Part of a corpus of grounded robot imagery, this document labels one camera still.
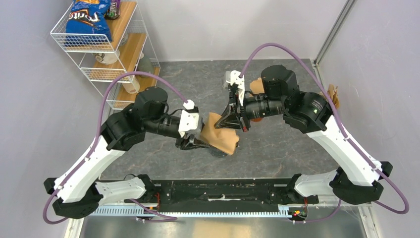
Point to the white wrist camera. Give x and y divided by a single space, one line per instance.
234 78
190 120

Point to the aluminium frame rail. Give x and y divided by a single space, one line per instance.
327 219

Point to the blue chips bag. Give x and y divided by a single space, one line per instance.
88 17

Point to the clear glass pitcher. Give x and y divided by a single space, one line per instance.
220 154

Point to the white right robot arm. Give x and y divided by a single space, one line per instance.
355 181

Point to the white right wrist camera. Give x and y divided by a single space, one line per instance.
234 78

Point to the green ceramic vase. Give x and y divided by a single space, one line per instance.
145 64

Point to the white ceramic mug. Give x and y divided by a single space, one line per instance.
107 58

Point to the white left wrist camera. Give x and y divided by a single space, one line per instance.
190 120

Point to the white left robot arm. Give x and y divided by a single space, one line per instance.
78 193

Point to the white wire wooden shelf rack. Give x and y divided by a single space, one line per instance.
129 35

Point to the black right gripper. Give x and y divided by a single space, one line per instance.
243 116

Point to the beige paper cup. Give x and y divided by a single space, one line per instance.
132 86

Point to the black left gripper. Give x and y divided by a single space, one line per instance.
189 141

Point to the brown paper coffee filters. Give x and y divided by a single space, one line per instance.
332 93

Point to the dark snack packet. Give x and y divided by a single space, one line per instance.
113 11

